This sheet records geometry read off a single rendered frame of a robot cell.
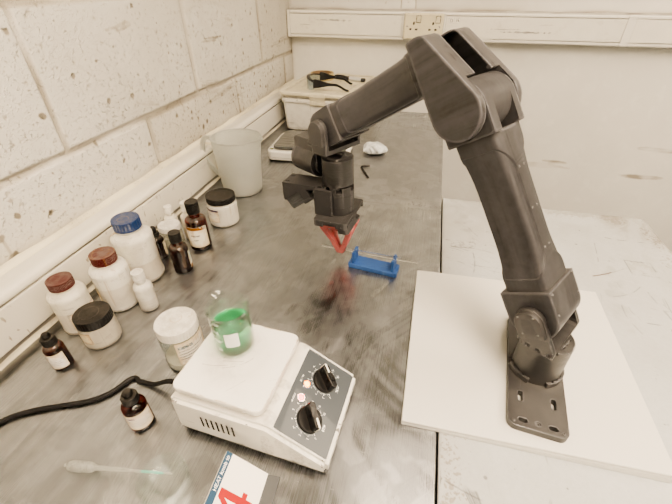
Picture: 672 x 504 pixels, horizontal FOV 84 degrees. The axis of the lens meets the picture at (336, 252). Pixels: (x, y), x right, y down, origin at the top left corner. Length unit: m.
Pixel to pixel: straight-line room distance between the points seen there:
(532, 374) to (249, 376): 0.37
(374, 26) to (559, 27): 0.66
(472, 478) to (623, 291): 0.50
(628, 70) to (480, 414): 1.56
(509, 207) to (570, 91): 1.40
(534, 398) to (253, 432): 0.36
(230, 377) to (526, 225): 0.39
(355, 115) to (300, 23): 1.23
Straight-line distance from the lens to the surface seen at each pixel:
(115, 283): 0.73
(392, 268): 0.74
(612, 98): 1.91
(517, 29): 1.72
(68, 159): 0.84
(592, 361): 0.69
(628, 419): 0.64
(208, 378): 0.50
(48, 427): 0.66
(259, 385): 0.48
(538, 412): 0.58
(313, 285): 0.72
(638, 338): 0.80
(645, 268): 0.99
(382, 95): 0.54
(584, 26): 1.77
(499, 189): 0.48
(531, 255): 0.49
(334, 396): 0.52
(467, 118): 0.45
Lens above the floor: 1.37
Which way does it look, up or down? 36 degrees down
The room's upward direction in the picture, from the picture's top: straight up
